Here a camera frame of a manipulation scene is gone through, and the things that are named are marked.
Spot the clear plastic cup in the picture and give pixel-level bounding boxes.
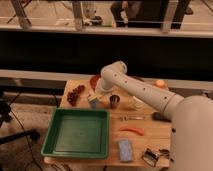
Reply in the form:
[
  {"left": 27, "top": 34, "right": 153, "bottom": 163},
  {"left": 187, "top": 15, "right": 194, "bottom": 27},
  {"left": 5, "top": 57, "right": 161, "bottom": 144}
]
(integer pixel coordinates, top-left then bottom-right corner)
[{"left": 133, "top": 97, "right": 145, "bottom": 110}]

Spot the black stand left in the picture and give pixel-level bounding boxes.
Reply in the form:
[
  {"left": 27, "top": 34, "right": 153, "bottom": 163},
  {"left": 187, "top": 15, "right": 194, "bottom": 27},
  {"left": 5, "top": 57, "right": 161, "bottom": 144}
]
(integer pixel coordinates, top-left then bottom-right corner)
[{"left": 0, "top": 96, "right": 40, "bottom": 145}]

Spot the silver spoon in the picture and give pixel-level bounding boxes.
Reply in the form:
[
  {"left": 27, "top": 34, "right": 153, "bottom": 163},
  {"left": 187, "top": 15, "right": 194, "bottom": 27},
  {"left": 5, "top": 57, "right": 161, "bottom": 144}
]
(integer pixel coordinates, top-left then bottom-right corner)
[{"left": 120, "top": 116, "right": 145, "bottom": 121}]

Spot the red bowl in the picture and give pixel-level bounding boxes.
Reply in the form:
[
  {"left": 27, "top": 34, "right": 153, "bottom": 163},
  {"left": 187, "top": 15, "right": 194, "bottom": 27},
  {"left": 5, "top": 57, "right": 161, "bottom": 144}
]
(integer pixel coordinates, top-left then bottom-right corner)
[{"left": 90, "top": 75, "right": 101, "bottom": 89}]

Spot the bunch of red grapes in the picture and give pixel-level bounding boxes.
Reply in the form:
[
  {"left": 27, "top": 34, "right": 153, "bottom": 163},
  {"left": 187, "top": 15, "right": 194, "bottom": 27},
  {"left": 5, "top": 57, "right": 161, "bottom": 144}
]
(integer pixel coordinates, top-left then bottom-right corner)
[{"left": 67, "top": 85, "right": 85, "bottom": 106}]

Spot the orange carrot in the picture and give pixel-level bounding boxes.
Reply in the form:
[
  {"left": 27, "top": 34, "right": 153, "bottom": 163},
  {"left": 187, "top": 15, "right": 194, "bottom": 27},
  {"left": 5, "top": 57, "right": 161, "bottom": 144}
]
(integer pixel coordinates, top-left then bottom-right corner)
[{"left": 119, "top": 127, "right": 144, "bottom": 136}]

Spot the purple bowl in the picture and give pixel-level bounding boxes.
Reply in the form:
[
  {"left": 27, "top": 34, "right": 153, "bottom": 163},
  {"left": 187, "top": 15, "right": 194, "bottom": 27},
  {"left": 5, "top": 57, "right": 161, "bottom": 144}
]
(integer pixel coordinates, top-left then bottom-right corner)
[{"left": 132, "top": 76, "right": 144, "bottom": 82}]

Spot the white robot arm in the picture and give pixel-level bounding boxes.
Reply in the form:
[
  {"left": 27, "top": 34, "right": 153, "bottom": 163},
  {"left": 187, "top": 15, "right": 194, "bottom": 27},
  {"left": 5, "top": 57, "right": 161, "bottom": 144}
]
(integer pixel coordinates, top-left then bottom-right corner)
[{"left": 95, "top": 61, "right": 213, "bottom": 171}]

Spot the metal clip tool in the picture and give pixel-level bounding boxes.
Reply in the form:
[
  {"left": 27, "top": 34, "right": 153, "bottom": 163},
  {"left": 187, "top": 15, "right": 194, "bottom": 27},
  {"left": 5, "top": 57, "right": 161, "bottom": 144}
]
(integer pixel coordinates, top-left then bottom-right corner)
[{"left": 142, "top": 148, "right": 159, "bottom": 167}]

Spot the green plastic tray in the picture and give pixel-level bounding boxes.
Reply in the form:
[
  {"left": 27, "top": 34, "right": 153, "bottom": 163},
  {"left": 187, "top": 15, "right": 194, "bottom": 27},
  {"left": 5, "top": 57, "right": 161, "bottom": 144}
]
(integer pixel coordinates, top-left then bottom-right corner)
[{"left": 41, "top": 108, "right": 109, "bottom": 159}]

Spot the blue sponge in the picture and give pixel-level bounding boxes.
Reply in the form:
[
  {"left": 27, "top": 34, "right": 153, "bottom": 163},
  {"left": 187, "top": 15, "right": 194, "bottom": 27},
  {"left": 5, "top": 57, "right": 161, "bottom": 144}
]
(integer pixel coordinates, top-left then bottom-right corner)
[{"left": 118, "top": 139, "right": 133, "bottom": 162}]

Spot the black handled utensil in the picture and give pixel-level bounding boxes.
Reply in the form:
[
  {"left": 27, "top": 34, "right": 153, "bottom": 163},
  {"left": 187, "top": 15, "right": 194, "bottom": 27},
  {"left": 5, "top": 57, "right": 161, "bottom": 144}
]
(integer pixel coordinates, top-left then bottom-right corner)
[{"left": 159, "top": 149, "right": 170, "bottom": 158}]

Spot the small metal cup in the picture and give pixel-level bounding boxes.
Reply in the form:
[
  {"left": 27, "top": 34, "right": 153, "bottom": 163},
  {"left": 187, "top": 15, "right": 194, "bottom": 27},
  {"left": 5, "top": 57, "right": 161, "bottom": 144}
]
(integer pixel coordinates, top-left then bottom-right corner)
[{"left": 110, "top": 95, "right": 120, "bottom": 109}]

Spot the orange fruit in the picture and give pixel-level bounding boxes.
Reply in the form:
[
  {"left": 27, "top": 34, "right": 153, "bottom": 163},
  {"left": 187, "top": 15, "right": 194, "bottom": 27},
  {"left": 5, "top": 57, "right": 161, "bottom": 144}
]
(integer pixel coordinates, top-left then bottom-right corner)
[{"left": 154, "top": 79, "right": 167, "bottom": 89}]

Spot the blue plastic cup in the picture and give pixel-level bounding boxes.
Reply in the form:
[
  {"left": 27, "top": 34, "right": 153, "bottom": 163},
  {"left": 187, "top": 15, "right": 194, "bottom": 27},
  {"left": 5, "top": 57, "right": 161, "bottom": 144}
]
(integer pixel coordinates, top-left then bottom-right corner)
[{"left": 88, "top": 100, "right": 100, "bottom": 108}]

